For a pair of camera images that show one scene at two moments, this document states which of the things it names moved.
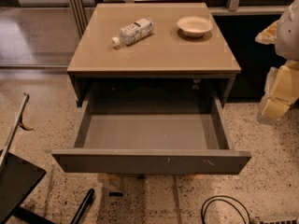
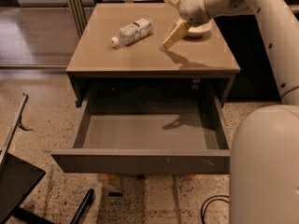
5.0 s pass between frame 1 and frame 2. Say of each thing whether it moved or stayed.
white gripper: moved
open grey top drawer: stayed
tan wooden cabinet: stayed
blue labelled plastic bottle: stayed
